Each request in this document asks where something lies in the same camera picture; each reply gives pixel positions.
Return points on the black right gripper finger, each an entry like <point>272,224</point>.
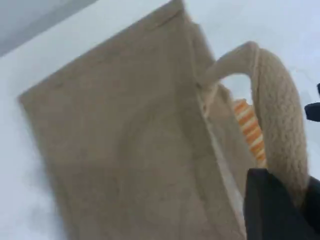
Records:
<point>313,111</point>
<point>318,89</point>

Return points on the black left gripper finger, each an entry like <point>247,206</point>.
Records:
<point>313,215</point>
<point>270,212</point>

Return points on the long orange striped bread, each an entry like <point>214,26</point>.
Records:
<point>250,130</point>

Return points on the brown jute tote bag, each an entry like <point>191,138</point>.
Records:
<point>125,125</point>

